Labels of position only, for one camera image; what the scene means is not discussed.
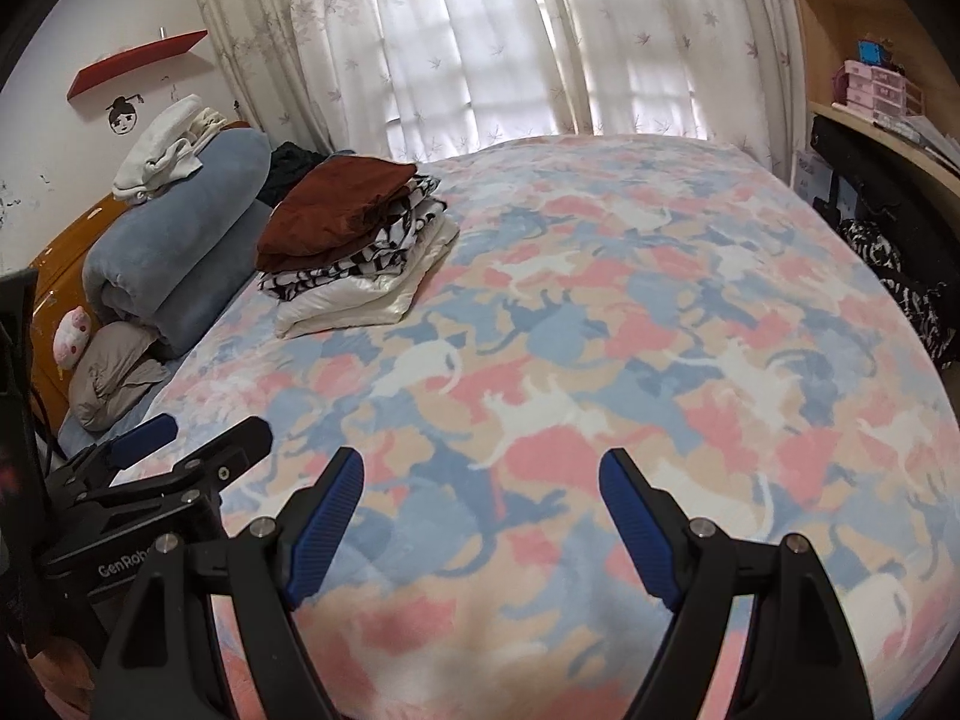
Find cream folded puffer jacket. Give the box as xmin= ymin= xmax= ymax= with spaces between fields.
xmin=274 ymin=219 xmax=460 ymax=338

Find red wall shelf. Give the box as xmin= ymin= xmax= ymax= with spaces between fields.
xmin=66 ymin=30 xmax=209 ymax=101

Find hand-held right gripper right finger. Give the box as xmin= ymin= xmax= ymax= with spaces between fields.
xmin=598 ymin=448 xmax=875 ymax=720

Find white cardboard box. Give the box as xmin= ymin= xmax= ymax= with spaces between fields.
xmin=795 ymin=150 xmax=833 ymax=203

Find white bundled clothes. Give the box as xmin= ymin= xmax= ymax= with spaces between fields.
xmin=112 ymin=94 xmax=226 ymax=203

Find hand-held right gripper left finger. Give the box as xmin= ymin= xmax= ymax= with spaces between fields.
xmin=94 ymin=446 xmax=366 ymax=720

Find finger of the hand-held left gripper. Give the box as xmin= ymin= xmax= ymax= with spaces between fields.
xmin=64 ymin=412 xmax=179 ymax=481
xmin=105 ymin=418 xmax=272 ymax=503

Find pink plush toy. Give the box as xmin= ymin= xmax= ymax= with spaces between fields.
xmin=54 ymin=305 xmax=97 ymax=370

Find beige pillow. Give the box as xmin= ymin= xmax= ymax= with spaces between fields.
xmin=69 ymin=322 xmax=170 ymax=432

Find white leaf-print curtain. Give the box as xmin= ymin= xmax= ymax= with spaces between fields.
xmin=187 ymin=0 xmax=815 ymax=185

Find pink drawer boxes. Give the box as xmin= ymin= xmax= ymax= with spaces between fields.
xmin=844 ymin=60 xmax=908 ymax=112

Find wooden shelf unit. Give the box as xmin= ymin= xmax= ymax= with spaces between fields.
xmin=776 ymin=0 xmax=960 ymax=196

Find denim jacket with brown sleeves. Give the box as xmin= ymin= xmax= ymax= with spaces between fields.
xmin=256 ymin=155 xmax=419 ymax=275

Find black bag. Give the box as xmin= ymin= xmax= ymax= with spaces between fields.
xmin=810 ymin=116 xmax=960 ymax=271

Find blue-grey rolled blanket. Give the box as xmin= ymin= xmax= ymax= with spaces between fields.
xmin=82 ymin=126 xmax=272 ymax=359

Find black and white printed garment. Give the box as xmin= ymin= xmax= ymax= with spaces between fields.
xmin=259 ymin=174 xmax=449 ymax=301

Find pile of papers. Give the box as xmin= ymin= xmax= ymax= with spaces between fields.
xmin=874 ymin=109 xmax=960 ymax=166

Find bed with cat-print sheet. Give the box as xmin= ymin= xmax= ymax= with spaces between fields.
xmin=56 ymin=133 xmax=960 ymax=720

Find black and white patterned cloth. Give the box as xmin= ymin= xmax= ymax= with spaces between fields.
xmin=838 ymin=219 xmax=953 ymax=368

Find face wall sticker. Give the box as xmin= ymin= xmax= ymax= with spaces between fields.
xmin=105 ymin=94 xmax=143 ymax=137

